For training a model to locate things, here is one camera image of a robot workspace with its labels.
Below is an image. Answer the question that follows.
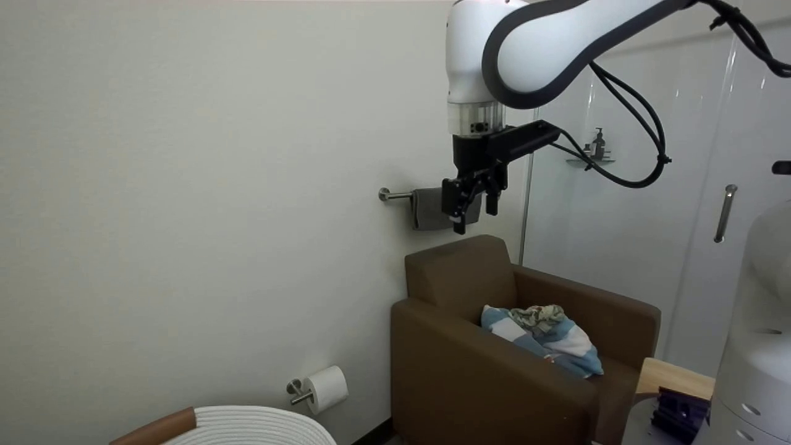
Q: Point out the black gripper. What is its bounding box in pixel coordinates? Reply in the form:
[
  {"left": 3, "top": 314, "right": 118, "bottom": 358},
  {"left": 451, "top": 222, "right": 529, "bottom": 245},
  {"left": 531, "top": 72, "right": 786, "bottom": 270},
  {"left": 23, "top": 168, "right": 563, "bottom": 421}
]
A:
[{"left": 440, "top": 131, "right": 514, "bottom": 238}]

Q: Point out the white green patterned towel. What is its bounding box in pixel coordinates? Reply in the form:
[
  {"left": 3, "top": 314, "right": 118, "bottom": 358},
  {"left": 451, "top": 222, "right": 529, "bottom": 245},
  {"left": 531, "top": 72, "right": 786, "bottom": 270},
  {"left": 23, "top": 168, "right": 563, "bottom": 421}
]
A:
[{"left": 507, "top": 301, "right": 573, "bottom": 340}]

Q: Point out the grey hanging towel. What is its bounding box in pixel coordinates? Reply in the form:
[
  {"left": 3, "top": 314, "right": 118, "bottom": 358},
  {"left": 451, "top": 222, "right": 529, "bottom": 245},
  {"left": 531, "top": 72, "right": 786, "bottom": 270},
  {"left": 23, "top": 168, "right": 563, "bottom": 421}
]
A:
[{"left": 407, "top": 186, "right": 484, "bottom": 233}]

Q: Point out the chrome towel bar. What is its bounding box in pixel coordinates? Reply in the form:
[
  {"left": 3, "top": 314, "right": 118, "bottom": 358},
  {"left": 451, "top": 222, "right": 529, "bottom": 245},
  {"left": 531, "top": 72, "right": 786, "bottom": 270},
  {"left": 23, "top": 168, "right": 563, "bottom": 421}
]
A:
[{"left": 375, "top": 186, "right": 416, "bottom": 204}]

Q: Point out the dark bottle on shelf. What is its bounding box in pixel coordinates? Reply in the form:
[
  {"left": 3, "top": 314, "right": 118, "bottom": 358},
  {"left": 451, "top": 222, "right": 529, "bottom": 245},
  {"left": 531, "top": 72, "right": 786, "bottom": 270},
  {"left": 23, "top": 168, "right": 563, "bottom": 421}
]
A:
[{"left": 577, "top": 125, "right": 610, "bottom": 162}]

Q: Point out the glass shower shelf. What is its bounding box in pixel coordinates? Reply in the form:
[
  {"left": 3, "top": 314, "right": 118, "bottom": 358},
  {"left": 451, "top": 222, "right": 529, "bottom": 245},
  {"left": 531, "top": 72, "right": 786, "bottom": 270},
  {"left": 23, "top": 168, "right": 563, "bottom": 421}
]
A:
[{"left": 566, "top": 154, "right": 617, "bottom": 171}]

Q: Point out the blue white striped towel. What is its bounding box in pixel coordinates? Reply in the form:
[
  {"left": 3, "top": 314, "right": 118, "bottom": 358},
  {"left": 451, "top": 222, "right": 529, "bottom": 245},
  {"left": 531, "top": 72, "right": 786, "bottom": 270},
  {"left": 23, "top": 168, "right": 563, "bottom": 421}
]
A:
[{"left": 479, "top": 301, "right": 605, "bottom": 382}]

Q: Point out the brown armchair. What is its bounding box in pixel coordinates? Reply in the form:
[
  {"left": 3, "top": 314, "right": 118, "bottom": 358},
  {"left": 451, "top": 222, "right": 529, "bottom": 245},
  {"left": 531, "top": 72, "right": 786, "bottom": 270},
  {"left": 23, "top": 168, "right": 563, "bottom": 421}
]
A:
[{"left": 387, "top": 233, "right": 662, "bottom": 445}]

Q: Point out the white toilet paper roll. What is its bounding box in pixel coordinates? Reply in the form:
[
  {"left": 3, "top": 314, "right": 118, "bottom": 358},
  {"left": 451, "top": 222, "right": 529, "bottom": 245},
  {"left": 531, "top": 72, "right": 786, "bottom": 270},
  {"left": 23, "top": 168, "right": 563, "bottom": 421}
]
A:
[{"left": 303, "top": 364, "right": 351, "bottom": 416}]

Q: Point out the chrome toilet paper holder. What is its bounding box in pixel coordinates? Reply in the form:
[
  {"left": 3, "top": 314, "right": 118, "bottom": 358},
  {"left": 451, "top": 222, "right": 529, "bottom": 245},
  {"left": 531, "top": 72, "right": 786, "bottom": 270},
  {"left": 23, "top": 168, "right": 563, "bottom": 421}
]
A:
[{"left": 283, "top": 375, "right": 318, "bottom": 411}]

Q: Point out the light wooden side table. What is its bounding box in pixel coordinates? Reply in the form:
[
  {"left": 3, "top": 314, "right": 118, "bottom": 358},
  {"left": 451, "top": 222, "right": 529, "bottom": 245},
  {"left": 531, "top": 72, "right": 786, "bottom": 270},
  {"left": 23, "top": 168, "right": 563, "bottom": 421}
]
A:
[{"left": 632, "top": 356, "right": 717, "bottom": 404}]

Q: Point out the purple bag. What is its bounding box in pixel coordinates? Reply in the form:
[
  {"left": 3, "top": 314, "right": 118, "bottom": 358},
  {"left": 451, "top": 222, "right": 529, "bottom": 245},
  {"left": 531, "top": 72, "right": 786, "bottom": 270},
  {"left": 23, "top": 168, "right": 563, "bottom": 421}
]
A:
[{"left": 650, "top": 388, "right": 711, "bottom": 445}]

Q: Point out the glass shower enclosure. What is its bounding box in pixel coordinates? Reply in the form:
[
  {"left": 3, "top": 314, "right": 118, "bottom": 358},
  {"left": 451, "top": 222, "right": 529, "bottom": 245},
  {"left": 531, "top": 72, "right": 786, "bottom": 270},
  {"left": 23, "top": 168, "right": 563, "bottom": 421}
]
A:
[{"left": 516, "top": 14, "right": 791, "bottom": 381}]

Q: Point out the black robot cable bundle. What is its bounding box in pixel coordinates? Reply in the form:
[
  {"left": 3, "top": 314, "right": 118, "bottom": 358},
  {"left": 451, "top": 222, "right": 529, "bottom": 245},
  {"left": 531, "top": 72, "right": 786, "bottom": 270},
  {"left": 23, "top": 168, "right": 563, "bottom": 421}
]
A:
[{"left": 545, "top": 0, "right": 791, "bottom": 189}]

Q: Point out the chrome shower door handle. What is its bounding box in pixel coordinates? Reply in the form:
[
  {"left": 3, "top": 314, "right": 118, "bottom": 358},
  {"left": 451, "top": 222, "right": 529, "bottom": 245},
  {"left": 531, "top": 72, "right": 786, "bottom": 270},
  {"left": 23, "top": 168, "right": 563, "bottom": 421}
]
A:
[{"left": 711, "top": 182, "right": 738, "bottom": 245}]

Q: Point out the white rope laundry hamper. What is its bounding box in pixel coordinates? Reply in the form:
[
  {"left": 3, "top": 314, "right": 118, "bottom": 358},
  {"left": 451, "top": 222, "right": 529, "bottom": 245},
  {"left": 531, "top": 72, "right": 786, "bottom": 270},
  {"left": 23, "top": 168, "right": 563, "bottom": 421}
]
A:
[{"left": 108, "top": 402, "right": 338, "bottom": 445}]

